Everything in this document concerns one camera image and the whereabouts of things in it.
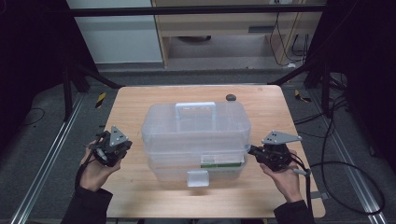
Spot black cables under desk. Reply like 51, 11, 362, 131
268, 11, 313, 68

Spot black floor cables bundle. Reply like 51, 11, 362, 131
293, 71, 350, 142

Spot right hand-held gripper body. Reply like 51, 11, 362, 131
261, 130, 303, 173

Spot yellow black floor tape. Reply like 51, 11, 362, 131
293, 89, 313, 104
94, 91, 107, 109

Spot clear plastic storage box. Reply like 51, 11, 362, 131
140, 101, 252, 189

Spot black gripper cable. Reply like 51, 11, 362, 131
289, 152, 387, 224
75, 139, 101, 189

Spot person's right hand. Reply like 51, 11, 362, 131
259, 151, 304, 203

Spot green and white carton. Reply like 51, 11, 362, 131
200, 154, 246, 169

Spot white cabinet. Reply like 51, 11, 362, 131
65, 0, 164, 65

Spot thin black floor cable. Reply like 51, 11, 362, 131
18, 106, 47, 127

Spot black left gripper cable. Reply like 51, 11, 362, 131
75, 139, 101, 189

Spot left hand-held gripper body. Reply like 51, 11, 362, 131
88, 125, 130, 168

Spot grey tape strip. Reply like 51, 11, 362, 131
309, 190, 330, 201

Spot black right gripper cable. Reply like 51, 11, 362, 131
289, 152, 387, 224

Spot light wooden desk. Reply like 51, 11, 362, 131
151, 0, 328, 68

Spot black metal stand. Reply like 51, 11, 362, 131
267, 57, 333, 119
61, 60, 124, 123

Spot aluminium floor rail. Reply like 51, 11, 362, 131
8, 92, 87, 224
307, 89, 389, 224

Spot person's left hand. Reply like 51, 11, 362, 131
78, 148, 122, 192

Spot black horizontal metal bar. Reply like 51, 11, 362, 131
69, 4, 327, 18

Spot black curtain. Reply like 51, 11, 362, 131
306, 0, 396, 174
0, 0, 98, 152

